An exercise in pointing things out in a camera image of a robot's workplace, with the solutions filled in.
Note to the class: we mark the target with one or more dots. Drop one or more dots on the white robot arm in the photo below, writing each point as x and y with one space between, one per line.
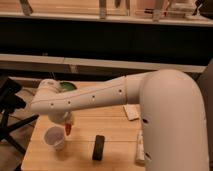
174 124

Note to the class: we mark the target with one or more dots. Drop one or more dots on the black rectangular remote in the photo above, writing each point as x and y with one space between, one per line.
98 148

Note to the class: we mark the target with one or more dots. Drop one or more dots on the green bowl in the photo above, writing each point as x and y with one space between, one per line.
67 86

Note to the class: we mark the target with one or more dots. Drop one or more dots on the white lotion bottle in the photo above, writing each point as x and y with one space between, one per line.
139 158

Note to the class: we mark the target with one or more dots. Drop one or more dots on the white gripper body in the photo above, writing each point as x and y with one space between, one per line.
59 118

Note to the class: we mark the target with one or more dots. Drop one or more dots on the white sponge block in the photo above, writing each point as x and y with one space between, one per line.
131 112

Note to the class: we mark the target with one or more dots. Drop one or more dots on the wooden background shelf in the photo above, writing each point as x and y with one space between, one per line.
165 12

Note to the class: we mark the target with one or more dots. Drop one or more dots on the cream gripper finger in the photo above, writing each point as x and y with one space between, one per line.
69 122

